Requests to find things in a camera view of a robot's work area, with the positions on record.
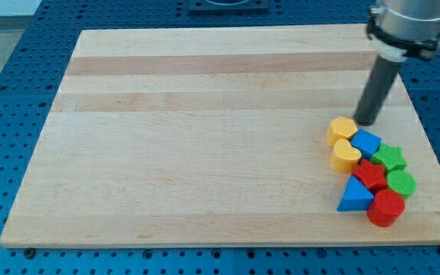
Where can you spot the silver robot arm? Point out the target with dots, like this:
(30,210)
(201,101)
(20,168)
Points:
(402,29)

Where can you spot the wooden board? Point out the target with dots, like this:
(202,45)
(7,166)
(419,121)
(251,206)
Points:
(213,137)

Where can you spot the yellow hexagon block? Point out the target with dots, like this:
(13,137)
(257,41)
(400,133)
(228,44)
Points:
(340,128)

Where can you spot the yellow heart block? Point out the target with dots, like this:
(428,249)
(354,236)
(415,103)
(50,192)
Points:
(344,157)

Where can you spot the blue cube block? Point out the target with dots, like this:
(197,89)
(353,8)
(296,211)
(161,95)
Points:
(366,142)

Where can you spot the blue triangle block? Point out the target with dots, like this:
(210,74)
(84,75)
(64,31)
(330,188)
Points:
(356,197)

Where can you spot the red star block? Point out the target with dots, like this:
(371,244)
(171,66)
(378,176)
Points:
(372,176)

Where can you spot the green star block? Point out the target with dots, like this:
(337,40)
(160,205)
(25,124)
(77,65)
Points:
(390,157)

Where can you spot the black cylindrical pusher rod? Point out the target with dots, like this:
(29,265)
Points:
(376,90)

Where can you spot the red cylinder block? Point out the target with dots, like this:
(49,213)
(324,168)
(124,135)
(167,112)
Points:
(386,207)

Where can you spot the green cylinder block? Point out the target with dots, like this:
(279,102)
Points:
(401,182)

